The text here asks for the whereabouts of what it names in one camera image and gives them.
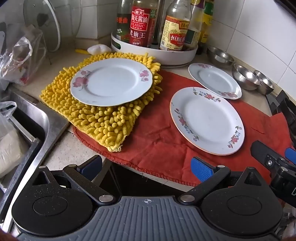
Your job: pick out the white round turntable tray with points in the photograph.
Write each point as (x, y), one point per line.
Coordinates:
(138, 55)

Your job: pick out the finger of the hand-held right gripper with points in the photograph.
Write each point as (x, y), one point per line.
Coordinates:
(261, 150)
(291, 155)

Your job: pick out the white plastic bag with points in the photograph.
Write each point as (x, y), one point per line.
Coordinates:
(9, 148)

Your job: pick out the clear glass bottle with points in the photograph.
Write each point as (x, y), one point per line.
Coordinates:
(195, 23)

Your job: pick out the stainless steel sink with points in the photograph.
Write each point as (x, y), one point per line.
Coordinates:
(53, 120)

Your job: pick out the soy sauce bottle red label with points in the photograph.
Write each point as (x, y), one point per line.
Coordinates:
(140, 25)

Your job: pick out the white plate with pink flowers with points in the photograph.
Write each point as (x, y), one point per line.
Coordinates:
(111, 81)
(215, 78)

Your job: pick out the stainless steel bowl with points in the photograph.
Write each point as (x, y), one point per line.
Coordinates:
(245, 76)
(219, 56)
(264, 82)

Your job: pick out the white plate with floral rim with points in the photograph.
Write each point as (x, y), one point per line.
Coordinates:
(208, 118)

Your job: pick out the dark slim bottle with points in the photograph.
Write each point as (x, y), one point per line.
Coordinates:
(159, 23)

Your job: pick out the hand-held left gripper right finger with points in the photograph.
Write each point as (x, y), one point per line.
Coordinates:
(201, 168)

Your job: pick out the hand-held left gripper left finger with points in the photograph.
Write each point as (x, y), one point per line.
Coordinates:
(91, 165)

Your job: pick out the bottle with yellow green label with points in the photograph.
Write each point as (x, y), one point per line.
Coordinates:
(207, 20)

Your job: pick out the yellow chenille mat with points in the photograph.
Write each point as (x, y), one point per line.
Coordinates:
(101, 125)

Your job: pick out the red cloth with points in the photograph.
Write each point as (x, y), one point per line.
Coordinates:
(161, 143)

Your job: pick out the yellow plastic piece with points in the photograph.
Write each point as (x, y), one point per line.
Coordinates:
(81, 50)

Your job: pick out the glass pot lid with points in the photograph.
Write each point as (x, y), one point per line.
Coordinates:
(45, 34)
(69, 16)

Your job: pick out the dark bottle with green label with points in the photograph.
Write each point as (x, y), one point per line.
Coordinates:
(122, 23)

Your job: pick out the vinegar bottle yellow red label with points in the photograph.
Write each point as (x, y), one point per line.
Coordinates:
(175, 27)

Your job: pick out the clear plastic bag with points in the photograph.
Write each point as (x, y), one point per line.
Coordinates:
(20, 58)

